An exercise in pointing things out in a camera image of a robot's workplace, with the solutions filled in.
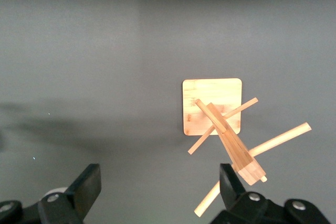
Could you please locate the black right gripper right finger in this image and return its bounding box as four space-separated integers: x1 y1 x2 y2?
211 163 332 224

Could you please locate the wooden mug tree stand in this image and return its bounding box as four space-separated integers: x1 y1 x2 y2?
182 78 313 217

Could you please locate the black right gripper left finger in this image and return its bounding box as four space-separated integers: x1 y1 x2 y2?
0 163 102 224

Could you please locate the dark grey table mat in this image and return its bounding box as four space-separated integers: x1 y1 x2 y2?
0 0 336 224

